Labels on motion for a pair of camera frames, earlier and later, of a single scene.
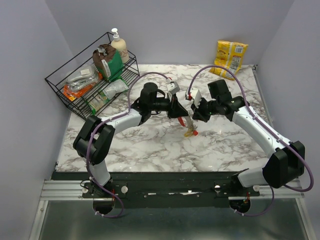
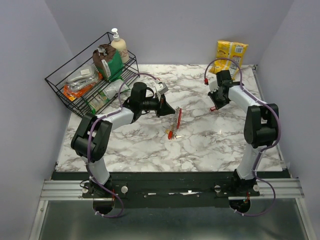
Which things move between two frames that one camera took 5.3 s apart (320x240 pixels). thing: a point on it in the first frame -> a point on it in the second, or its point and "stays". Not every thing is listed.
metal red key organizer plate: [186, 121] -> [178, 118]
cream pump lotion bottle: [120, 45] stays
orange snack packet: [72, 95] stays
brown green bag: [108, 61] stays
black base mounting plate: [164, 190] stays
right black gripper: [197, 114] -> [217, 105]
